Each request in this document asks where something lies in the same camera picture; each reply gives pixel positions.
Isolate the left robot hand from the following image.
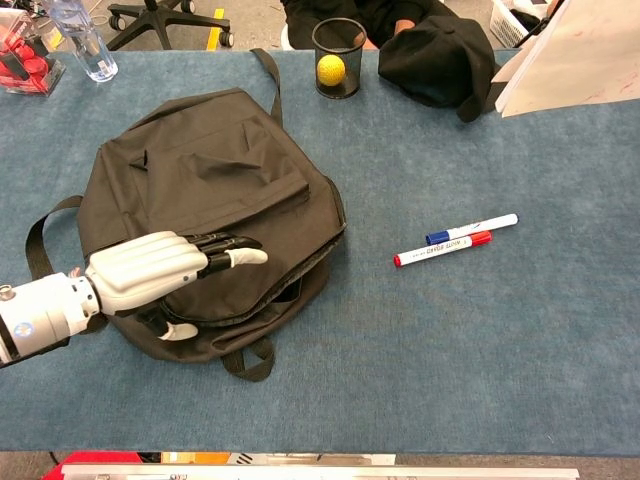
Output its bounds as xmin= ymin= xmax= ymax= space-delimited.
xmin=84 ymin=230 xmax=270 ymax=342

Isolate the black fabric backpack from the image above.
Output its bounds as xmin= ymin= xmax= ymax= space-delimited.
xmin=25 ymin=47 xmax=348 ymax=384

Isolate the white book with yellow band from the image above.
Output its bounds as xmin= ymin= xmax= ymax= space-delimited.
xmin=491 ymin=0 xmax=640 ymax=119

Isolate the red panel under table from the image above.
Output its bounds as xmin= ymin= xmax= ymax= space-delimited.
xmin=49 ymin=451 xmax=166 ymax=480

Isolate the clear plastic bottle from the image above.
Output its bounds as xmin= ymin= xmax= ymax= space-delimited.
xmin=42 ymin=0 xmax=119 ymax=83

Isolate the clear box with red items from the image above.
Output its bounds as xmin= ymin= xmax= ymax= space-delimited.
xmin=0 ymin=9 xmax=67 ymax=96

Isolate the black office chair base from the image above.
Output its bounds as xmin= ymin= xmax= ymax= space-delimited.
xmin=107 ymin=0 xmax=235 ymax=51

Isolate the yellow ball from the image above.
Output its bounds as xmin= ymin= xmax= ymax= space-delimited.
xmin=317 ymin=54 xmax=347 ymax=85

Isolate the black mesh pen cup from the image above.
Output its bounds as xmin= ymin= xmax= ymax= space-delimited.
xmin=312 ymin=17 xmax=368 ymax=100

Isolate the red-capped whiteboard marker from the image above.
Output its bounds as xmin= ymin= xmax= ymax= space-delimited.
xmin=392 ymin=230 xmax=494 ymax=269

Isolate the blue-capped whiteboard marker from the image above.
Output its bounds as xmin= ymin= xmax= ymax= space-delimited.
xmin=425 ymin=213 xmax=520 ymax=246

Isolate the person in black clothes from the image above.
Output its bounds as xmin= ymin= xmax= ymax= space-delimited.
xmin=279 ymin=0 xmax=451 ymax=50

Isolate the black baseball cap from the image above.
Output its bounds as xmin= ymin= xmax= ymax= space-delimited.
xmin=377 ymin=14 xmax=501 ymax=124

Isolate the white plastic basket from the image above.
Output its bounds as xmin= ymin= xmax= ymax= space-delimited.
xmin=488 ymin=0 xmax=551 ymax=49

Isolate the aluminium profile rail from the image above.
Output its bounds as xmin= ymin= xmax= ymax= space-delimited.
xmin=60 ymin=464 xmax=581 ymax=480

